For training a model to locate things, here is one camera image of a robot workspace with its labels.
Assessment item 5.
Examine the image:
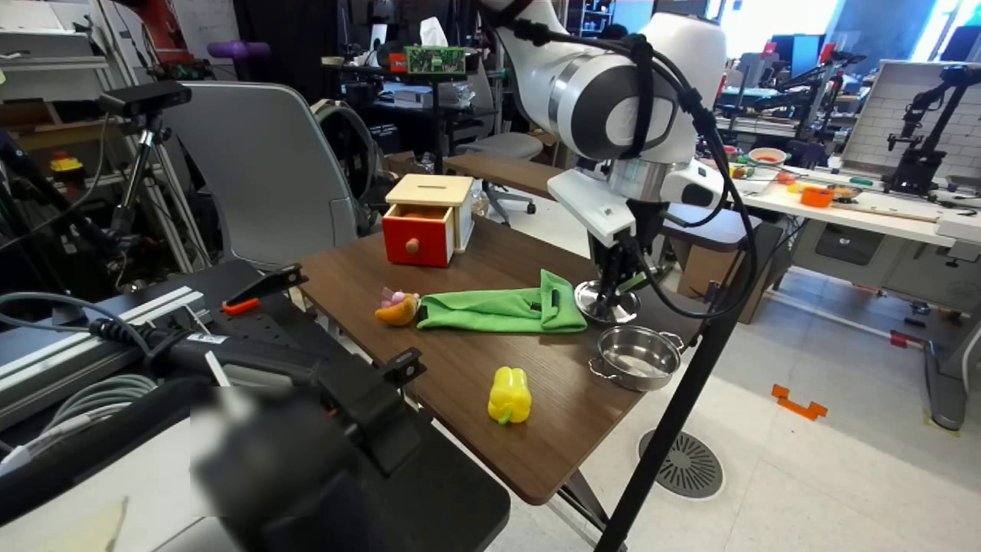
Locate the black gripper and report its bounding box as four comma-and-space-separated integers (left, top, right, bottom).
590, 199, 667, 309

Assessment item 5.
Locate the yellow bell pepper toy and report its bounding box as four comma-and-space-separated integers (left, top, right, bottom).
485, 364, 537, 431

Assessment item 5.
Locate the small steel pot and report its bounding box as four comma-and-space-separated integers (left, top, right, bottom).
585, 322, 687, 395

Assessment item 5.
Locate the cardboard box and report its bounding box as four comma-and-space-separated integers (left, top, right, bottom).
677, 244, 777, 326

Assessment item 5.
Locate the green cloth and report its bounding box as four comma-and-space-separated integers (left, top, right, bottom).
413, 268, 592, 342

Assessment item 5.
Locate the black diagonal pole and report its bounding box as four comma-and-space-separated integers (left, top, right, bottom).
594, 219, 794, 552

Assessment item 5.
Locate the round floor drain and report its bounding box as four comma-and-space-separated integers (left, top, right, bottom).
638, 427, 726, 504

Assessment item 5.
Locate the wooden box with red drawer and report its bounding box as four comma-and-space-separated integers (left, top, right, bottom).
381, 172, 483, 269

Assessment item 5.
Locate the orange block on workbench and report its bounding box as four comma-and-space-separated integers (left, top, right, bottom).
798, 183, 837, 211

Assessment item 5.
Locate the orange and pink toy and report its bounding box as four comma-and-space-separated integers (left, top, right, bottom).
372, 289, 423, 330

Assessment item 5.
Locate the white workbench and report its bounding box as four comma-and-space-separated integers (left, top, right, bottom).
703, 157, 981, 436

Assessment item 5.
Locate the green circuit board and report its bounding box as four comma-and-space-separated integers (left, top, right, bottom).
406, 42, 469, 77

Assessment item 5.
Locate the white pegboard panel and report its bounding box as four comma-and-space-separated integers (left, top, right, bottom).
840, 58, 981, 186

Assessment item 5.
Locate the black stand on workbench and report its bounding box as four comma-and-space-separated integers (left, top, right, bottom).
884, 65, 981, 199

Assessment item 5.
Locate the grey chair back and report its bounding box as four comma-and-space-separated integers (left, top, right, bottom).
157, 80, 363, 269

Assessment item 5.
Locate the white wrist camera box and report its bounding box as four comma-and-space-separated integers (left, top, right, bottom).
546, 166, 640, 251

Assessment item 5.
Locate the orange floor bracket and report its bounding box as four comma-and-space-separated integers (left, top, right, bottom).
769, 381, 830, 424

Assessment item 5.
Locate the black foreground clamp mount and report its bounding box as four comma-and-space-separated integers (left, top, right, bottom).
190, 347, 516, 552

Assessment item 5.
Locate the black tripod with camera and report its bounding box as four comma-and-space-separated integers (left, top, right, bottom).
98, 80, 220, 276

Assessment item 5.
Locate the grey cable bundle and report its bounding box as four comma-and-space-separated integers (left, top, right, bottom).
0, 372, 163, 473

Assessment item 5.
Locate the aluminium rail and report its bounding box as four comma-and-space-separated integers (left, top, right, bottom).
0, 284, 208, 434

